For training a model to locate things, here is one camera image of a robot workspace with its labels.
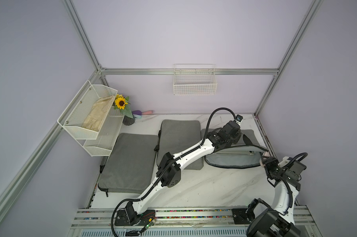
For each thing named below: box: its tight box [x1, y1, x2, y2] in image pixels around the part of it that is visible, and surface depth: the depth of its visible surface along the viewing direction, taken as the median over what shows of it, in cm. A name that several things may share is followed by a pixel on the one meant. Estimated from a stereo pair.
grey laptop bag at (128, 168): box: [97, 133, 159, 198], surface depth 90 cm
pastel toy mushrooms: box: [132, 110, 154, 119], surface depth 121 cm
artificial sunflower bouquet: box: [112, 93, 134, 119], surface depth 97 cm
